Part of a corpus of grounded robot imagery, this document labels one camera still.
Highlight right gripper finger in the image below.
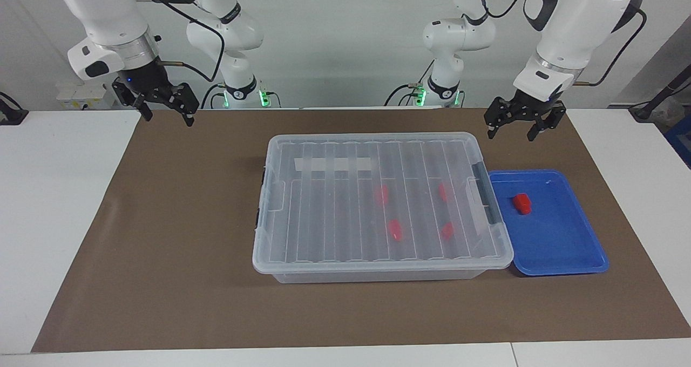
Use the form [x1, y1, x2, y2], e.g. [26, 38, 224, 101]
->
[112, 81, 153, 122]
[165, 84, 200, 127]

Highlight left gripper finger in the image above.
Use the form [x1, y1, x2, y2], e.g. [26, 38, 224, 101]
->
[483, 98, 515, 138]
[527, 105, 566, 140]

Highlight clear ribbed plastic lid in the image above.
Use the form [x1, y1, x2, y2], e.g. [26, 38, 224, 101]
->
[252, 132, 514, 275]

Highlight dark box latch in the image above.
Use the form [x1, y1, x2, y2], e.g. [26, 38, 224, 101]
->
[254, 165, 268, 233]
[471, 162, 503, 226]

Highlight blue plastic tray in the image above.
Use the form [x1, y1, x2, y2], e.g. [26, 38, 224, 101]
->
[487, 169, 611, 277]

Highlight clear plastic storage box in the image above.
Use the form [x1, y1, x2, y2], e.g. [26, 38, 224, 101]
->
[254, 135, 511, 284]

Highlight white power socket strip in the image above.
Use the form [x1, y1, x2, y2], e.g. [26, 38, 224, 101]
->
[57, 84, 117, 110]

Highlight black stand pole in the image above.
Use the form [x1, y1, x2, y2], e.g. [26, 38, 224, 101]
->
[629, 65, 691, 122]

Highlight brown table mat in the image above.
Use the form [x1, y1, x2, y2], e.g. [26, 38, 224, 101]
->
[31, 107, 691, 353]

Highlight blue crate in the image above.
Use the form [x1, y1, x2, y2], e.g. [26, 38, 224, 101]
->
[664, 113, 691, 169]

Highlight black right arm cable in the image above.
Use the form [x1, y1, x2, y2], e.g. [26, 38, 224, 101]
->
[139, 0, 226, 83]

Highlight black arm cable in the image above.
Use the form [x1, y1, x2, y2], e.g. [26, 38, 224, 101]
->
[139, 0, 226, 83]
[478, 0, 648, 87]

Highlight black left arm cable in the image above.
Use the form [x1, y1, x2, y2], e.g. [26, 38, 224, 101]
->
[478, 0, 648, 87]

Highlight black arm base cables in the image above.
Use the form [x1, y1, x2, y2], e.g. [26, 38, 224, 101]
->
[384, 81, 435, 107]

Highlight black clamp with cable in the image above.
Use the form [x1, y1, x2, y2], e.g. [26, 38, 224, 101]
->
[0, 92, 29, 126]

